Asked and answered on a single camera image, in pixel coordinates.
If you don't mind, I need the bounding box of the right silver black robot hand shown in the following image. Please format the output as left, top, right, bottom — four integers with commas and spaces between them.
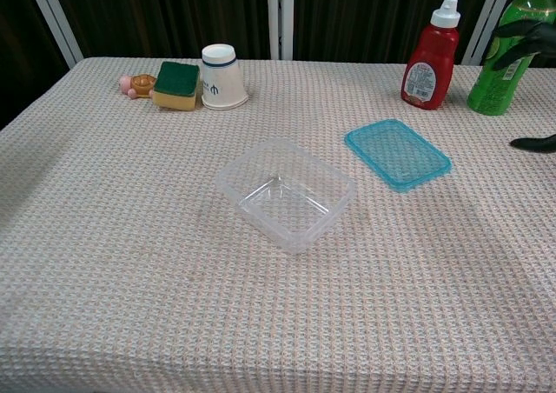
493, 18, 556, 153

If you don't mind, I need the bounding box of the clear blue plastic container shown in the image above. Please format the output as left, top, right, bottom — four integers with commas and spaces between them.
215, 137, 359, 256
343, 118, 453, 194

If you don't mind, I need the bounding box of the green tea bottle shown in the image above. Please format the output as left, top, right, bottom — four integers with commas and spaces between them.
466, 0, 556, 117

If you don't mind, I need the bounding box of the red ketchup bottle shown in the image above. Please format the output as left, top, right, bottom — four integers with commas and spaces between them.
400, 0, 462, 111

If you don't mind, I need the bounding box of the white paper cup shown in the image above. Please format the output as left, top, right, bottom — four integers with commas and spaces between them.
200, 43, 250, 111

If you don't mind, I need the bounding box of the green yellow sponge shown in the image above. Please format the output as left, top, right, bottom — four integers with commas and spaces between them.
151, 60, 202, 112

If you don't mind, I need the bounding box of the small turtle toy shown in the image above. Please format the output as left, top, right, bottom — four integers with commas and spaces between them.
118, 73, 158, 100

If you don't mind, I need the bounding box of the beige waffle tablecloth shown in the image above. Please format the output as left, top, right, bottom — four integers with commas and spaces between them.
0, 57, 556, 393

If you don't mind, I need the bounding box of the white frame post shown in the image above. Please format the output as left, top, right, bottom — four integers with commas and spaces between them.
23, 0, 85, 70
266, 0, 295, 62
460, 0, 516, 67

